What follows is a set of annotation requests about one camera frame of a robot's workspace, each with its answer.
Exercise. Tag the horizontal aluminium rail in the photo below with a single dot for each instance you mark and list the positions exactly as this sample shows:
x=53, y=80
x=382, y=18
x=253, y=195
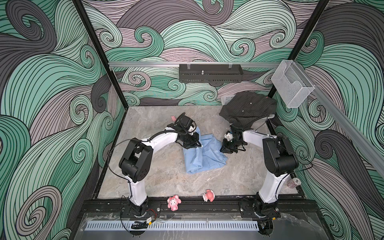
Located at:
x=166, y=64

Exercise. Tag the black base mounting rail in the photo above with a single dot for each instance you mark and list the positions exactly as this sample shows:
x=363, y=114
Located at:
x=244, y=206

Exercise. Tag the pink white plush toy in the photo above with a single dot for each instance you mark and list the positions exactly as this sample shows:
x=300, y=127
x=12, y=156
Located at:
x=208, y=196

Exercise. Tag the right side aluminium rail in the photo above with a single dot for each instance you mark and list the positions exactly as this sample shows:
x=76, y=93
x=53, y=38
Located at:
x=359, y=113

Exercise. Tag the light blue long sleeve shirt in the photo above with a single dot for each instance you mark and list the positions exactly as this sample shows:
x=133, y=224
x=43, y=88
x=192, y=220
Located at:
x=205, y=158

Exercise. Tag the pink plush pig toy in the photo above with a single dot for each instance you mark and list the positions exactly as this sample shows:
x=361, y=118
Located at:
x=173, y=203

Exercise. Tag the clear plastic wall bin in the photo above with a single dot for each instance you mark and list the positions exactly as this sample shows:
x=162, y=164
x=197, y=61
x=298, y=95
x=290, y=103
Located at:
x=292, y=83

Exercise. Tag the dark grey striped shirt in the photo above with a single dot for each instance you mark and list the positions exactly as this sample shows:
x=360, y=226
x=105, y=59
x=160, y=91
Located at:
x=247, y=107

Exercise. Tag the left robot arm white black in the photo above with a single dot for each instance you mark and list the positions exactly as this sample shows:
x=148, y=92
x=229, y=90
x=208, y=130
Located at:
x=136, y=160

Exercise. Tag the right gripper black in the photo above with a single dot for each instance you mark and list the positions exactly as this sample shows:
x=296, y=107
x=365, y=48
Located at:
x=224, y=148

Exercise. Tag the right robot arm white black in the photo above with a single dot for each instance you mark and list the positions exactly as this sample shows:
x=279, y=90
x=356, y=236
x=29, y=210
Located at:
x=279, y=158

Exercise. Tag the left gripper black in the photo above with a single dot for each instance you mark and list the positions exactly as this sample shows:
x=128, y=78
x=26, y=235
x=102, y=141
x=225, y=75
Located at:
x=195, y=143

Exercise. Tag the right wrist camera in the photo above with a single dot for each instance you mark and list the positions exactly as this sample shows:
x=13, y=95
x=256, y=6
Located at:
x=229, y=136

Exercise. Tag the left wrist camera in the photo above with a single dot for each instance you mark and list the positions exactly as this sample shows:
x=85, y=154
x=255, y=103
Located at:
x=186, y=122

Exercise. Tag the black frame post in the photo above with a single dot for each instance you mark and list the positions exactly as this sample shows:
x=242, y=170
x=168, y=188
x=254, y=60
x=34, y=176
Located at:
x=95, y=41
x=306, y=49

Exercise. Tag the left black frame post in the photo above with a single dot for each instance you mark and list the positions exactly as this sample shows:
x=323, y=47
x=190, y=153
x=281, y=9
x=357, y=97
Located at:
x=95, y=41

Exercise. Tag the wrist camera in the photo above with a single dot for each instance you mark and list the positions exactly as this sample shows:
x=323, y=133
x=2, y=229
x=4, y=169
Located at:
x=229, y=136
x=186, y=122

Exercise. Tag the white slotted cable duct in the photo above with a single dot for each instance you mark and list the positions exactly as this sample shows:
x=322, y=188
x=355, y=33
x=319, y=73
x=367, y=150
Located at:
x=174, y=226

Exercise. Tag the right black frame post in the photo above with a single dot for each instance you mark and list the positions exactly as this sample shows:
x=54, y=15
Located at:
x=306, y=49

